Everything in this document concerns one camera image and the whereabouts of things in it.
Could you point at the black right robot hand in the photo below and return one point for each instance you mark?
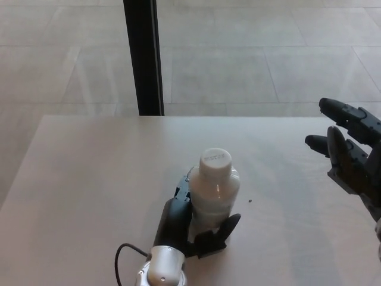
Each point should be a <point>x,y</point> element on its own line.
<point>354,167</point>

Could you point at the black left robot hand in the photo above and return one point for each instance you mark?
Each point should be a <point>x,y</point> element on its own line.
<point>174,220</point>

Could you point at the white plastic bottle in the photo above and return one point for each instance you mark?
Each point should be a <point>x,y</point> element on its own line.
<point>212,199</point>

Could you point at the white screw cap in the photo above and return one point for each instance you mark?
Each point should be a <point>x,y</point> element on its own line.
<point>215,162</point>

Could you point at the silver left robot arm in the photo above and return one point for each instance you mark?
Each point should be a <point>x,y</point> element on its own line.
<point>162,268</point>

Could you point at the black vertical post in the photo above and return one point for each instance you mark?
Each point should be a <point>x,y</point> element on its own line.
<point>144,56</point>

